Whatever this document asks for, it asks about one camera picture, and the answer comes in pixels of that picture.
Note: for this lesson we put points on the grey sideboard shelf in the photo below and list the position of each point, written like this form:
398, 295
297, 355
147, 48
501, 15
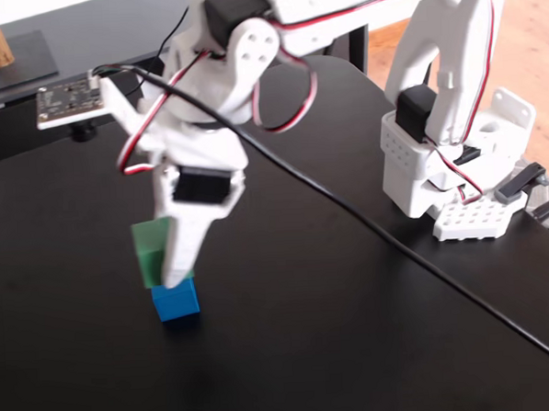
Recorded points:
86, 36

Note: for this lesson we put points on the green cube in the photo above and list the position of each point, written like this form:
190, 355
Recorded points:
150, 249

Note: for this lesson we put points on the bare camera circuit board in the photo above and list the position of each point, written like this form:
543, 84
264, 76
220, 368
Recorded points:
71, 103

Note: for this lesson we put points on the grey black table clamp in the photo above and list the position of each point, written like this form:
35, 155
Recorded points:
517, 186

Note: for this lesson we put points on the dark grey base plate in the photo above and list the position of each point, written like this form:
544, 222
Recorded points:
23, 62

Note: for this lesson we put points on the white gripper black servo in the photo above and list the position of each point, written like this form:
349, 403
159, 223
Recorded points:
202, 183

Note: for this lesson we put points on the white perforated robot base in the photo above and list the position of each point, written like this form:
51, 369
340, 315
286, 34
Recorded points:
407, 185

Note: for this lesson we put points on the dark fabric storage bin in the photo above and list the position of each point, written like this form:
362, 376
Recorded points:
22, 145

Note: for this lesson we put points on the blue cube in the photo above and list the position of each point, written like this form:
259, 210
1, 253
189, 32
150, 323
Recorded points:
180, 304

